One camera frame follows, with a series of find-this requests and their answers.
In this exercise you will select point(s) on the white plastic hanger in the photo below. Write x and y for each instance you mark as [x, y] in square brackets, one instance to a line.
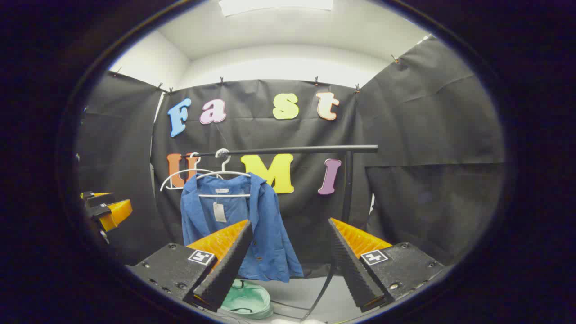
[234, 195]
[175, 187]

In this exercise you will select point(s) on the green laundry hamper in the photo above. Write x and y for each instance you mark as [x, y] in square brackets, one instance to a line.
[249, 297]

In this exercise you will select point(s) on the black backdrop cloth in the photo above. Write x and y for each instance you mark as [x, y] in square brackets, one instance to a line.
[405, 135]

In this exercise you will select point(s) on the black metal clothes rack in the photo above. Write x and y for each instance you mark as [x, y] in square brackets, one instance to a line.
[292, 150]

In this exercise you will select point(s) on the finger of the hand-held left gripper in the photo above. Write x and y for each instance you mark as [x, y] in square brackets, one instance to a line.
[118, 211]
[96, 197]

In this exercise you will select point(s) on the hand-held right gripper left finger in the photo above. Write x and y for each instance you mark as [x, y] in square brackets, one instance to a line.
[229, 270]

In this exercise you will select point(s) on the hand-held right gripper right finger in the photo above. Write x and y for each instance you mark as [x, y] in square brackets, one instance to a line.
[353, 274]

